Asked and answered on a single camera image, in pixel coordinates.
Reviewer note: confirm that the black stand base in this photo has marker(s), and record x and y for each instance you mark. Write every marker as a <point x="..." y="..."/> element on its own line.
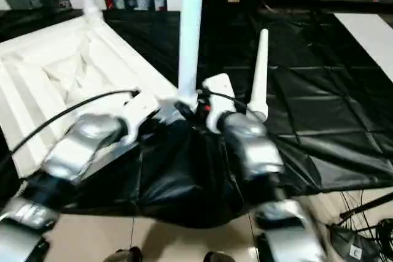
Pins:
<point x="353" y="243"/>

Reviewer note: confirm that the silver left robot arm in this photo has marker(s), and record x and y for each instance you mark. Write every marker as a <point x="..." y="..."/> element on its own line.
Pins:
<point x="80" y="145"/>

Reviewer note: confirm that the dark robot foot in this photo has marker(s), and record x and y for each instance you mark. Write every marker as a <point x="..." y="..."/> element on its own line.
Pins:
<point x="218" y="257"/>
<point x="123" y="255"/>

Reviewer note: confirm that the white board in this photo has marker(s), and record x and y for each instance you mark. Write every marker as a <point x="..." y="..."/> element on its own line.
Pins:
<point x="368" y="38"/>

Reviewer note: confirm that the dark right robot foot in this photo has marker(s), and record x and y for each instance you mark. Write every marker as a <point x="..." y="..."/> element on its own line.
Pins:
<point x="218" y="257"/>

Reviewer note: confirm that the dark left robot foot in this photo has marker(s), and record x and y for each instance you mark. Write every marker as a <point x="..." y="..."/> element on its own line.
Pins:
<point x="123" y="255"/>

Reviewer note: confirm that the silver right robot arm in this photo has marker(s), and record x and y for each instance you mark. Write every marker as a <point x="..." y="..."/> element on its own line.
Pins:
<point x="252" y="145"/>

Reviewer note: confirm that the white plastic table top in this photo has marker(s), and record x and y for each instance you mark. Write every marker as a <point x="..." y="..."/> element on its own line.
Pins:
<point x="61" y="72"/>

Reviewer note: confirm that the black plastic mat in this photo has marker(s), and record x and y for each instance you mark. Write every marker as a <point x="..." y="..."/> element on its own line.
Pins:
<point x="331" y="127"/>

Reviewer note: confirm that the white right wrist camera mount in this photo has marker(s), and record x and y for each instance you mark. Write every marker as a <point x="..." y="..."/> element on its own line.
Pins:
<point x="218" y="87"/>

